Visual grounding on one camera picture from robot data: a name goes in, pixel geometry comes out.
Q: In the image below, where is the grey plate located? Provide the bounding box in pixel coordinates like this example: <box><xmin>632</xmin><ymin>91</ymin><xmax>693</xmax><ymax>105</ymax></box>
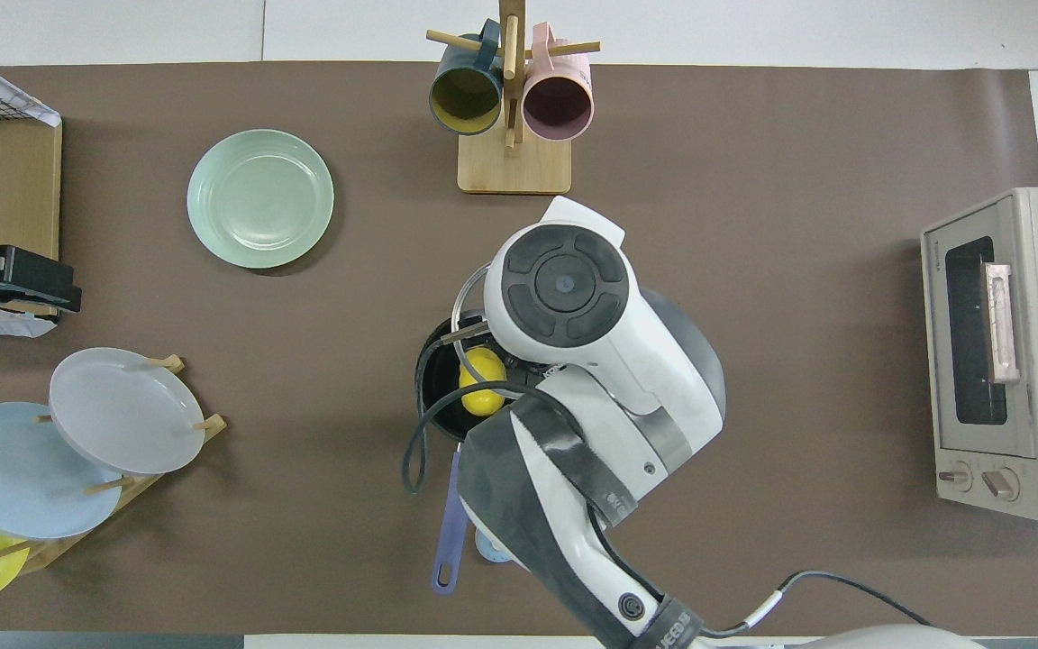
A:
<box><xmin>49</xmin><ymin>347</ymin><xmax>206</xmax><ymax>476</ymax></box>

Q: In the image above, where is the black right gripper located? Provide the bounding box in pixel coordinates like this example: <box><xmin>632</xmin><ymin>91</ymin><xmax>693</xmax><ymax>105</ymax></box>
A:
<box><xmin>440</xmin><ymin>322</ymin><xmax>489</xmax><ymax>354</ymax></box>

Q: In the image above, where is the dark teal mug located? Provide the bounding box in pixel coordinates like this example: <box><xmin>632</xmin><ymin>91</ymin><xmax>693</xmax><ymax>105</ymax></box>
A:
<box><xmin>429</xmin><ymin>20</ymin><xmax>505</xmax><ymax>137</ymax></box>

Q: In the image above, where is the wooden plate rack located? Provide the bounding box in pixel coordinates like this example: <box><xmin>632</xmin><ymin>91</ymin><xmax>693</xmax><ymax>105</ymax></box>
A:
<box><xmin>0</xmin><ymin>354</ymin><xmax>228</xmax><ymax>575</ymax></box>

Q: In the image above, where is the light blue plate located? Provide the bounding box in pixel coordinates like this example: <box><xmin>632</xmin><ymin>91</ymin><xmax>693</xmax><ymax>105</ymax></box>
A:
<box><xmin>0</xmin><ymin>402</ymin><xmax>123</xmax><ymax>541</ymax></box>

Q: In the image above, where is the light green plate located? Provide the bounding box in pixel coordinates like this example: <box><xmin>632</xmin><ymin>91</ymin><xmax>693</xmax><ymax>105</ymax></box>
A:
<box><xmin>187</xmin><ymin>129</ymin><xmax>336</xmax><ymax>270</ymax></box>

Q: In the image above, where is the dark blue handled pot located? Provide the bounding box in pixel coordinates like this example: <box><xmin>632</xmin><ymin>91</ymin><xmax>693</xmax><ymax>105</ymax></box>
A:
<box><xmin>414</xmin><ymin>315</ymin><xmax>520</xmax><ymax>596</ymax></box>

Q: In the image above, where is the wooden mug tree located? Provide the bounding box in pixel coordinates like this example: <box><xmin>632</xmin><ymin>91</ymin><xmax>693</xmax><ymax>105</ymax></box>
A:
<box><xmin>426</xmin><ymin>0</ymin><xmax>601</xmax><ymax>196</ymax></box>

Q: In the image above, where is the yellow lemon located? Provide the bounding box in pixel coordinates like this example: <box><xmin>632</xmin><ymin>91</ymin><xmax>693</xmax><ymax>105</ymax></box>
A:
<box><xmin>458</xmin><ymin>346</ymin><xmax>509</xmax><ymax>417</ymax></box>

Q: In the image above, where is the wooden shelf with wire basket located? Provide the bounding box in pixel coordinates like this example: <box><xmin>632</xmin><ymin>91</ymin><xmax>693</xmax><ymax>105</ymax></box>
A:
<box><xmin>0</xmin><ymin>68</ymin><xmax>63</xmax><ymax>318</ymax></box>

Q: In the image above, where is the pink ribbed mug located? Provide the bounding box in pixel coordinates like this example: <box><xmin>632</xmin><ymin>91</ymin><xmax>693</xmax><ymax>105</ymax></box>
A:
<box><xmin>522</xmin><ymin>23</ymin><xmax>595</xmax><ymax>142</ymax></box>

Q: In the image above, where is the glass lid with blue knob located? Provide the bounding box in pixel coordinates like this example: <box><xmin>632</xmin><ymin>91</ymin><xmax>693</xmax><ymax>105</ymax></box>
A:
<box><xmin>451</xmin><ymin>264</ymin><xmax>495</xmax><ymax>325</ymax></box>

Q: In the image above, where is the brown table mat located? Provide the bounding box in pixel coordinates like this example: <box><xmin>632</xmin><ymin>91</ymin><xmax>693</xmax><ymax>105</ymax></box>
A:
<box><xmin>0</xmin><ymin>61</ymin><xmax>1038</xmax><ymax>636</ymax></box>

